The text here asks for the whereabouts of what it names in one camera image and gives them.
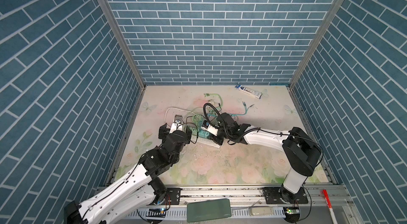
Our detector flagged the white power strip coloured sockets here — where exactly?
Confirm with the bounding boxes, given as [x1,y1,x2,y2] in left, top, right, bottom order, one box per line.
[164,106,223,148]

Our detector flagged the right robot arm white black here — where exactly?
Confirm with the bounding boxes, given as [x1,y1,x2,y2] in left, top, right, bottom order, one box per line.
[201,113,323,195]

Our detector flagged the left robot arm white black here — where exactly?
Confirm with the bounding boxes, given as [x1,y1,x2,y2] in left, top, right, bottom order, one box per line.
[64,123,192,224]

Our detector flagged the blue white toothpaste box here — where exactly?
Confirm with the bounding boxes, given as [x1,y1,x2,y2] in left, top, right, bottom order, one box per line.
[235,84,262,99]

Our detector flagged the green rectangular pad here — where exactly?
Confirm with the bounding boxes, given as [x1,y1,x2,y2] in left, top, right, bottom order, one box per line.
[187,198,232,223]

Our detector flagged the red white pen right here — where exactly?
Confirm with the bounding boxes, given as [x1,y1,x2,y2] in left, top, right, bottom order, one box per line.
[322,189,338,224]

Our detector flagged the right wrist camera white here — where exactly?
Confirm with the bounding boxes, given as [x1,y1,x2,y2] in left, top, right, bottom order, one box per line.
[201,121,218,136]

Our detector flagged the light green coiled cable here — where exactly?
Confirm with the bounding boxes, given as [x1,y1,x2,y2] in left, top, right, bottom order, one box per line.
[203,93,225,113]

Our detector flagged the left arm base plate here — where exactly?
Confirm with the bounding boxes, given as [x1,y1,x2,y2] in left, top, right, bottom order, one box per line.
[160,188,181,207]

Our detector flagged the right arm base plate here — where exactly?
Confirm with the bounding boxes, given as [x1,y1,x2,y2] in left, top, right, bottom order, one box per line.
[262,186,308,205]

